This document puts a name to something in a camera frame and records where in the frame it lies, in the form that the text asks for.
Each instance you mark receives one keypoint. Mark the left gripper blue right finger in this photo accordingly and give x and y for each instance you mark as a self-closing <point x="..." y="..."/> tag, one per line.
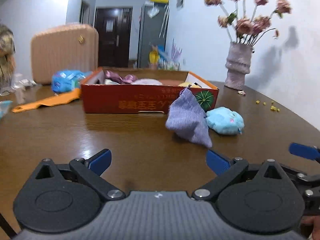
<point x="228" y="172"/>

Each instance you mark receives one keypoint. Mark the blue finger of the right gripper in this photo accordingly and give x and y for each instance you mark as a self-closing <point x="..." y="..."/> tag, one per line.
<point x="307" y="152"/>

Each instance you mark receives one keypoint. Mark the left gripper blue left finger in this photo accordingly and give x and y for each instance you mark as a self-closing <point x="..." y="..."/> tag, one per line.
<point x="88" y="172"/>

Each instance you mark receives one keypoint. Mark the light blue plush toy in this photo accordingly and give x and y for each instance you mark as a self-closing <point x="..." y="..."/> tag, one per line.
<point x="225" y="121"/>

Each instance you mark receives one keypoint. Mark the purple knitted cloth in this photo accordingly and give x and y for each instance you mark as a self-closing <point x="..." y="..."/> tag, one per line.
<point x="187" y="119"/>

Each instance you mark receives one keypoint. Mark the pale pink towel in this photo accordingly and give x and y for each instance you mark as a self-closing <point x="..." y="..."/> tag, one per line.
<point x="152" y="82"/>

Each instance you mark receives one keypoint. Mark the yellow petal crumbs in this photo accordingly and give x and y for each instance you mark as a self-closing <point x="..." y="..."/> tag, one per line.
<point x="271" y="105"/>

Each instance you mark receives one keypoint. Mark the red orange cardboard box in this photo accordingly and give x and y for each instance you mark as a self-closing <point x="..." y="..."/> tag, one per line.
<point x="98" y="97"/>

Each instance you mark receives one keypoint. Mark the orange cloth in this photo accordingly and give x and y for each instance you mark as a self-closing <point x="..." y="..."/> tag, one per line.
<point x="61" y="99"/>

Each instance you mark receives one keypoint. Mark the fallen rose petal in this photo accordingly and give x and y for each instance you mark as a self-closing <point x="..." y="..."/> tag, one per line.
<point x="241" y="92"/>

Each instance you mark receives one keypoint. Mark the yellow dog plush toy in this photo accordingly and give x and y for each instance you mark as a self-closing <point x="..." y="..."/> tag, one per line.
<point x="189" y="85"/>

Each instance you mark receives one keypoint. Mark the blue tissue pack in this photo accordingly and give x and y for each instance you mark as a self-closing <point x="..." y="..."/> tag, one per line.
<point x="67" y="80"/>

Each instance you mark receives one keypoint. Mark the pink satin cloth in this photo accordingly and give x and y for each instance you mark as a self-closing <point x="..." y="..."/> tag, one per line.
<point x="112" y="77"/>

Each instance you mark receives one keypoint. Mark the pink textured vase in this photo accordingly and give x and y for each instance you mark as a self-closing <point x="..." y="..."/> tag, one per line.
<point x="238" y="65"/>

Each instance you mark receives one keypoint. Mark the blue snack packet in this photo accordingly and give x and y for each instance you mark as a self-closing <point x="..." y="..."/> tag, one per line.
<point x="4" y="107"/>

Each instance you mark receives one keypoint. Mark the pink hard-shell suitcase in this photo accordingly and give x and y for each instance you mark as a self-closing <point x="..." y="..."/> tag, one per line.
<point x="70" y="46"/>

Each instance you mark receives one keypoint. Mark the dried pink rose bouquet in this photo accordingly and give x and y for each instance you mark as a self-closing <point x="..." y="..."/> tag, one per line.
<point x="245" y="28"/>

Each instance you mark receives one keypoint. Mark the dark entrance door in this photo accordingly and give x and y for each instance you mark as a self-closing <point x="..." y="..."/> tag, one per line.
<point x="114" y="28"/>

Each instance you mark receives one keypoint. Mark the grey metal cabinet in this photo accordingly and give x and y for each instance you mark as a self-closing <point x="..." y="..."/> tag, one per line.
<point x="153" y="30"/>

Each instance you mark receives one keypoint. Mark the cluttered wire storage rack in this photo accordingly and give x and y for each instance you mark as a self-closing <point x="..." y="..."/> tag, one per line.
<point x="159" y="59"/>

